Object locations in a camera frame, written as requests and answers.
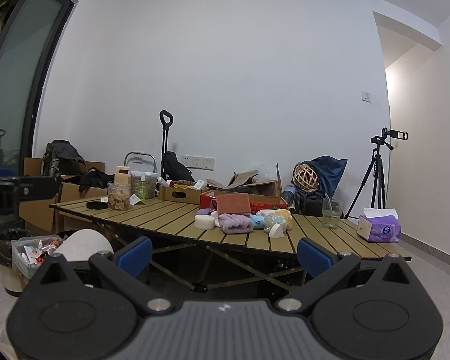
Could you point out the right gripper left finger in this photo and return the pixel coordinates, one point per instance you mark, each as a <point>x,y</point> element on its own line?
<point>118,271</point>

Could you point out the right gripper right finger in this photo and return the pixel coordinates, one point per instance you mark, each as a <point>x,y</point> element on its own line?
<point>329,272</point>

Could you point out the white foam wedge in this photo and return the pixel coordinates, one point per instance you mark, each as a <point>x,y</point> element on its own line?
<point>278,230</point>

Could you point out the yellow white plush toy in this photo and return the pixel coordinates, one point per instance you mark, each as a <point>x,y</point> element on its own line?
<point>287,218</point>

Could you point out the iridescent mesh bath pouf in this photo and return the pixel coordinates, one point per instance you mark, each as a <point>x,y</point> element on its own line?
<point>272,219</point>

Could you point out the light blue plush toy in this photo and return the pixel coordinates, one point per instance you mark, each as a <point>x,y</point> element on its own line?
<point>261,222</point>

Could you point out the white round foam sponge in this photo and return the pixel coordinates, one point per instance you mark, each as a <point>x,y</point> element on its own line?
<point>204,222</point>

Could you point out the lilac fuzzy cloth roll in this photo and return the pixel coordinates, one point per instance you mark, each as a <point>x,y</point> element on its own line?
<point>235,223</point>

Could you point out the red scrub sponge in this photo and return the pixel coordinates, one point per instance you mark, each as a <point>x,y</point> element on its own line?
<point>233,204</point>

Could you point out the purple knit cloth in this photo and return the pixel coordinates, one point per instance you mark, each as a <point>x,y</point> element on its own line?
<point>205,211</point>

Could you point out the large floor cardboard box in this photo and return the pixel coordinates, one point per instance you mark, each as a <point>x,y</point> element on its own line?
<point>38,216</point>

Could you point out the clear drinking glass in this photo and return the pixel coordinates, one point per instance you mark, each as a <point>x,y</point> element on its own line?
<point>332,210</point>

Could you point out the white trash bin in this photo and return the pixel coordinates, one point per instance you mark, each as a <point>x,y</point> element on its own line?
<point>21,255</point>

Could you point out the black bag on floor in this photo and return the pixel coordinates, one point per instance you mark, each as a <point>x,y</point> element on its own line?
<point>310,204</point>

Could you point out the white paper leaflet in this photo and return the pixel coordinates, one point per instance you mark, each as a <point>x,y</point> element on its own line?
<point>134,199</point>

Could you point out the black backpack on boxes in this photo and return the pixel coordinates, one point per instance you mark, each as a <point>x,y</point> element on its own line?
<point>62,159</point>

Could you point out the purple tissue box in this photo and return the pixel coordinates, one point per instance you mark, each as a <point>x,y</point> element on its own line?
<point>379,226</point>

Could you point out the black round lid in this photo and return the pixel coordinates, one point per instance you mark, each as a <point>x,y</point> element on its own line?
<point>98,205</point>

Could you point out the clear jar with snacks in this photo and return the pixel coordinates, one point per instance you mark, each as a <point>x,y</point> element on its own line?
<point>119,196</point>

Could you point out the small brown cardboard box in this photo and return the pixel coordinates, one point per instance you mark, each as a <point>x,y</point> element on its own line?
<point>180,195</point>

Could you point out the blue water bottle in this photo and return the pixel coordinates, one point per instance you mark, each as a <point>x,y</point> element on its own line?
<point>289,194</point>

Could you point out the jar with dried herbs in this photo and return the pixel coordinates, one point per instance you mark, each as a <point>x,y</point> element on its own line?
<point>137,184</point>

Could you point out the tan carton box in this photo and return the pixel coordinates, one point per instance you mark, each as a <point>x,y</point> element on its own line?
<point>122,175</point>

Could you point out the woven rattan ball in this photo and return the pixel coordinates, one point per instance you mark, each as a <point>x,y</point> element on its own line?
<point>305,178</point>

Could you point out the open brown cardboard box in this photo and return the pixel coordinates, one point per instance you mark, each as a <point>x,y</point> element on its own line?
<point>262,186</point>

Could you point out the blue fabric bag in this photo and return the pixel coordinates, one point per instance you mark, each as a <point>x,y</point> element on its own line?
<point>330,170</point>

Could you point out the white folding stool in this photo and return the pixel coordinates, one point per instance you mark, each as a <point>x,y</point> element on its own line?
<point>140,162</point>

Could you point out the red cardboard box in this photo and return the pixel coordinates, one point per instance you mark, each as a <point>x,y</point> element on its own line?
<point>257,202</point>

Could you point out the black backpack on trolley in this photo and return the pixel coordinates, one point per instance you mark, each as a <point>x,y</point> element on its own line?
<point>172,169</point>

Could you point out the black camera tripod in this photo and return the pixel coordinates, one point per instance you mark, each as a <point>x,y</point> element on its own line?
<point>375,170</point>

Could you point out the wall power strip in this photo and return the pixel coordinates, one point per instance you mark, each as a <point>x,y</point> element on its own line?
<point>199,163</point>

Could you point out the black camcorder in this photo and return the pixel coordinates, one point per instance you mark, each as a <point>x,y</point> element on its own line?
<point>388,133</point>

